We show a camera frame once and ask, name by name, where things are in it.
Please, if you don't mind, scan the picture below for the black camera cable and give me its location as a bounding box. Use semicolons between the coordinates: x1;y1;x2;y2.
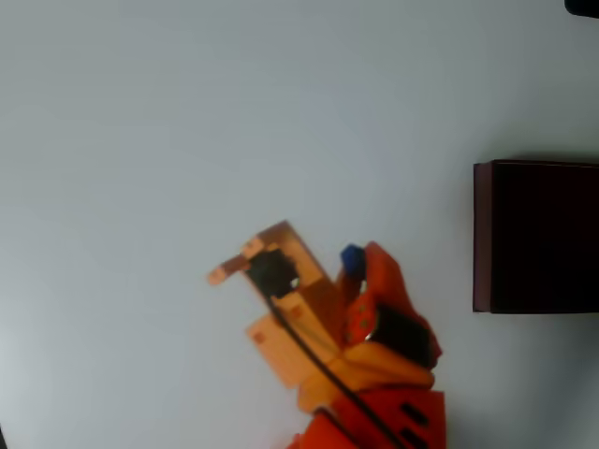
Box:
261;289;408;449

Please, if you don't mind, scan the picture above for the small blue cube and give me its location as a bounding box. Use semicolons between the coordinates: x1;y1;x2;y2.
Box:
340;242;368;278

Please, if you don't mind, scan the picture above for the black object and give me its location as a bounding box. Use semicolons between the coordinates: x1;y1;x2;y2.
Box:
563;0;599;20

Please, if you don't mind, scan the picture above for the light orange camera mount bracket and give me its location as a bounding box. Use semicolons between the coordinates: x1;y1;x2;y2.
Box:
207;221;341;390

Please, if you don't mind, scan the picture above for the small black camera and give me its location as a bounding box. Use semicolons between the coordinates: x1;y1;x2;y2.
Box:
244;250;301;301

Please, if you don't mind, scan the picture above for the dark brown box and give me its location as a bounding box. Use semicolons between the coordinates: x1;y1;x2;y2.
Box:
472;159;599;314

